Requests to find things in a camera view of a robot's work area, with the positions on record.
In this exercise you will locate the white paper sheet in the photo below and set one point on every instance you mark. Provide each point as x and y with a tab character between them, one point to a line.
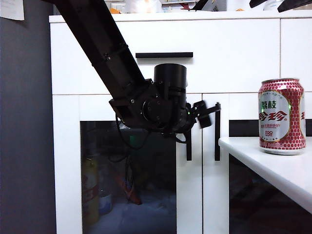
12	9

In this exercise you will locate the orange snack packet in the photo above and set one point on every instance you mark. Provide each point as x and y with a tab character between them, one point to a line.
132	195

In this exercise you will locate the white jar blue label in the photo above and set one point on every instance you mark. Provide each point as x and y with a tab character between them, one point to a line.
105	202

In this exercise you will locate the orange fruit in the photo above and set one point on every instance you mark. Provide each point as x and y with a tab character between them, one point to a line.
117	11

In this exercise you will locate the wide white drawer front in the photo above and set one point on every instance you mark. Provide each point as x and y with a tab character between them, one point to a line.
231	61

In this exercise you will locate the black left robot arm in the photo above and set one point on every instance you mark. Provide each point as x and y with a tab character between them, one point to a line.
97	36

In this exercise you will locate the white glass-panel cabinet door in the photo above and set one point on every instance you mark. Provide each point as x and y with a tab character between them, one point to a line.
67	158
209	195

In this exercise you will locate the black angled object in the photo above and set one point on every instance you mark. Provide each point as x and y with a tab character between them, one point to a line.
201	5

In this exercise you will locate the white cabinet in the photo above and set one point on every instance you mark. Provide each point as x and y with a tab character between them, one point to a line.
219	15

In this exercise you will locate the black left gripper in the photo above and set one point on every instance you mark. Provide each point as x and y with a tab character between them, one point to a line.
185	119

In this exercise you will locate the beige cardboard box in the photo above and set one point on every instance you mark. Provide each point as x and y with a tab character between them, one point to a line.
302	7

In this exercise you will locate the small orange object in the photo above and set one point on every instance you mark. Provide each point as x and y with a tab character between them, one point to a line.
239	10

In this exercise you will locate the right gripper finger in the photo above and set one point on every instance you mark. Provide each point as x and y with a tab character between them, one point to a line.
257	3
297	3

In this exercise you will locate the yellow bottle red label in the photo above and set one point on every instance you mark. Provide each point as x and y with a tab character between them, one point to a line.
90	190

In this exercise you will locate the crumpled white plastic sheet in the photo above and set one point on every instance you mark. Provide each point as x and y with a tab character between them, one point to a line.
158	207

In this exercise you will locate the red beverage can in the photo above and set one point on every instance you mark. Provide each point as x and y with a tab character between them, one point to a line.
281	122

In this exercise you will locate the narrow white drawer front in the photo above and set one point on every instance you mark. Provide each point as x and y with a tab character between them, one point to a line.
296	56

